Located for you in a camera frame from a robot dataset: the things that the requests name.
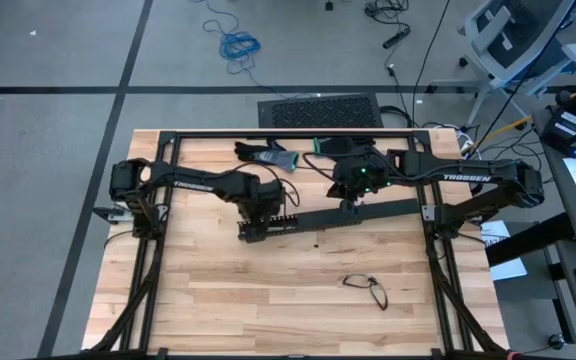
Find yellow cable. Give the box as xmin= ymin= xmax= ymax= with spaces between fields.
xmin=472 ymin=115 xmax=534 ymax=151

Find black aluminium table frame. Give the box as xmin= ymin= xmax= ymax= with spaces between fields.
xmin=85 ymin=128 xmax=512 ymax=360

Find black perforated metal box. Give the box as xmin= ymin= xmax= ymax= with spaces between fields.
xmin=256 ymin=93 xmax=385 ymax=129

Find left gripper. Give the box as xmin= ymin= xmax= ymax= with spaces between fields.
xmin=240 ymin=178 xmax=287 ymax=240

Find black duct cover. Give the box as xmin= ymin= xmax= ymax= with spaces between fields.
xmin=297 ymin=198 xmax=421 ymax=232

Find black-framed safety glasses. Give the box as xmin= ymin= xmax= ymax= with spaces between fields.
xmin=341 ymin=273 xmax=389 ymax=312

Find grey glove green cuff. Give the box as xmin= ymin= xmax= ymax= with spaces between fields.
xmin=234 ymin=141 xmax=300 ymax=173

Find grey mesh office chair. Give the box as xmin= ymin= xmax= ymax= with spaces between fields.
xmin=430 ymin=0 xmax=576 ymax=129

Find loose black desk cables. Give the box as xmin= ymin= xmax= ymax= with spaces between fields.
xmin=460 ymin=124 xmax=549 ymax=201

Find thin black hanging cable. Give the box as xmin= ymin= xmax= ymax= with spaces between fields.
xmin=410 ymin=0 xmax=453 ymax=96

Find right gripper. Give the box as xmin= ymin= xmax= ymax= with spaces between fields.
xmin=328 ymin=149 xmax=392 ymax=215

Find black glove green cuff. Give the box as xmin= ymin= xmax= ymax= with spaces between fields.
xmin=312 ymin=135 xmax=377 ymax=156

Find black floor power strip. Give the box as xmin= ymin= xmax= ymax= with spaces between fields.
xmin=381 ymin=27 xmax=412 ymax=50

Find white paper sheet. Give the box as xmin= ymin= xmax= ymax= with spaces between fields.
xmin=478 ymin=219 xmax=528 ymax=282

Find black slotted cable duct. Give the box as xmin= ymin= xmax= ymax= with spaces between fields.
xmin=236 ymin=207 xmax=364 ymax=245

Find blue floor cable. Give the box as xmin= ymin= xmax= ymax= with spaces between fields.
xmin=187 ymin=0 xmax=279 ymax=96

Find grey side desk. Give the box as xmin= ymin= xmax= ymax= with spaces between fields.
xmin=485 ymin=64 xmax=576 ymax=360

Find tangled black floor cable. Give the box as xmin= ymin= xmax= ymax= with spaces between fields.
xmin=363 ymin=0 xmax=410 ymax=24

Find black labelled computer box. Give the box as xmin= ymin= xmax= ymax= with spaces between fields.
xmin=539 ymin=105 xmax=576 ymax=154

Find white power adapter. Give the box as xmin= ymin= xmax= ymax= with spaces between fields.
xmin=455 ymin=130 xmax=477 ymax=161

